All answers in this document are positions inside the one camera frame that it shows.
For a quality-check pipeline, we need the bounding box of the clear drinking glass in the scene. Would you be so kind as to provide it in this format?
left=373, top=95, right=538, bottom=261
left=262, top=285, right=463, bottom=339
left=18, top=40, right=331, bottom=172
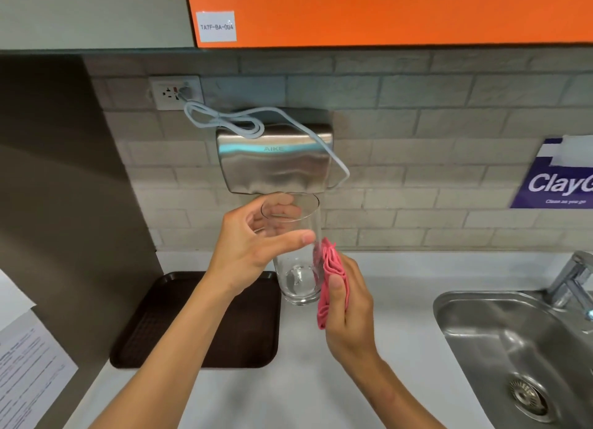
left=260, top=192, right=323, bottom=306

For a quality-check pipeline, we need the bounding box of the chrome faucet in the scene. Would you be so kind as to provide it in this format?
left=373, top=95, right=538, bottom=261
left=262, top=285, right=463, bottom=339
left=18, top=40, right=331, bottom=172
left=546, top=251, right=593, bottom=322

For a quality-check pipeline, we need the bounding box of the white cabinet label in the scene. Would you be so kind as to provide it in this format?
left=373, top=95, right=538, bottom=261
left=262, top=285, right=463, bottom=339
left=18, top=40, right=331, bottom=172
left=196, top=11, right=237, bottom=43

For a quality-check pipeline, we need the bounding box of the orange cabinet door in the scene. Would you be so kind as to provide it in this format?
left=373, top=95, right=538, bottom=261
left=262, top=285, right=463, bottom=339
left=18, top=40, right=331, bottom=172
left=184, top=0, right=593, bottom=48

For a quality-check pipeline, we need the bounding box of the white wall socket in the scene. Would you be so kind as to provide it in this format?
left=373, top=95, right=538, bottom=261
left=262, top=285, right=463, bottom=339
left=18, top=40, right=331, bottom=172
left=149, top=76, right=204, bottom=111

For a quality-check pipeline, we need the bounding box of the white power cable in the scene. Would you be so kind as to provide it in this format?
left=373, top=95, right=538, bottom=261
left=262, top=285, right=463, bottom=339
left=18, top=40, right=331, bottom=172
left=178, top=87, right=350, bottom=189

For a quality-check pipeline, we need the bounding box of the person's right forearm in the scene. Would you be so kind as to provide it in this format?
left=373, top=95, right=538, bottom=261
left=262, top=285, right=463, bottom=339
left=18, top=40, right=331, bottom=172
left=345, top=350, right=446, bottom=429

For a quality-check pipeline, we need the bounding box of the sink drain strainer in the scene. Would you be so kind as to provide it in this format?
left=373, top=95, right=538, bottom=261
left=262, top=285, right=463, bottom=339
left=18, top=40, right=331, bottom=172
left=506, top=374, right=554, bottom=420

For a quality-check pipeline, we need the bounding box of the grey cabinet door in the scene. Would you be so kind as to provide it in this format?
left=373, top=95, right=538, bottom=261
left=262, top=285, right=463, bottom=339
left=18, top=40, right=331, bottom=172
left=0, top=0, right=195, bottom=50

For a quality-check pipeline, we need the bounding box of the purple wall sign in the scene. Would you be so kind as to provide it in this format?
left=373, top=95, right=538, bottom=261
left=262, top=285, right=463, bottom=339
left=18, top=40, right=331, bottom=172
left=510, top=135, right=593, bottom=210

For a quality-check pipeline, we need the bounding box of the stainless steel sink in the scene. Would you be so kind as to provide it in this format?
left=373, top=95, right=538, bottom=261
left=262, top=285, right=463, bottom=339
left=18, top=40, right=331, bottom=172
left=433, top=290, right=593, bottom=429

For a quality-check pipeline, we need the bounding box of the white printed paper notice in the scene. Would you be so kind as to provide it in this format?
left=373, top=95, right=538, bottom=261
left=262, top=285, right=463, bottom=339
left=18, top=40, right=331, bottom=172
left=0, top=269, right=79, bottom=429

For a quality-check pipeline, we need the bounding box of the person's left hand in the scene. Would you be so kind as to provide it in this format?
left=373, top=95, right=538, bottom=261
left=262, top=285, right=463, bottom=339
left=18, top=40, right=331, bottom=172
left=204, top=192, right=316, bottom=297

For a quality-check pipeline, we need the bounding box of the pink cleaning cloth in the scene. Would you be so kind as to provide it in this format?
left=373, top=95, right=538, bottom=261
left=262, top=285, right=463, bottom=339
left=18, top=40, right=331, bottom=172
left=313, top=237, right=347, bottom=330

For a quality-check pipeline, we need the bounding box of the stainless steel hand dryer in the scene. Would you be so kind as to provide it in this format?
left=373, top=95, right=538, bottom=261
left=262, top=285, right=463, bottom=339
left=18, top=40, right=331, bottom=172
left=215, top=122, right=335, bottom=196

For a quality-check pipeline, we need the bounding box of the dark brown plastic tray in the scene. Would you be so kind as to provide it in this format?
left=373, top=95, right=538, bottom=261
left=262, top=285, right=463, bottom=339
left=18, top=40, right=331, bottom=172
left=109, top=271, right=282, bottom=369

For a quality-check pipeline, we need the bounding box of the person's right hand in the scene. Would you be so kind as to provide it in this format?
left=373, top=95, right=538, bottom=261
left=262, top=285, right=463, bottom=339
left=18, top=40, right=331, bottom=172
left=325, top=252, right=381, bottom=367

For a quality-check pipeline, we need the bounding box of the person's left forearm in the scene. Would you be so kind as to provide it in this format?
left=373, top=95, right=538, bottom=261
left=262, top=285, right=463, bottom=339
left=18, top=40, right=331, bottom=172
left=90, top=272, right=242, bottom=429

